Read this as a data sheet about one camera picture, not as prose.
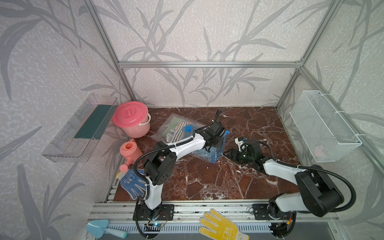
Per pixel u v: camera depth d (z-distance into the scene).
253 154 0.69
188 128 1.02
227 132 0.99
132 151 0.83
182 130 1.02
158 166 0.49
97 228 0.69
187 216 0.73
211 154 0.89
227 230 0.69
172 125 1.08
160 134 1.02
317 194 0.43
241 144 0.82
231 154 0.80
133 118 0.89
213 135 0.70
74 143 0.63
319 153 0.72
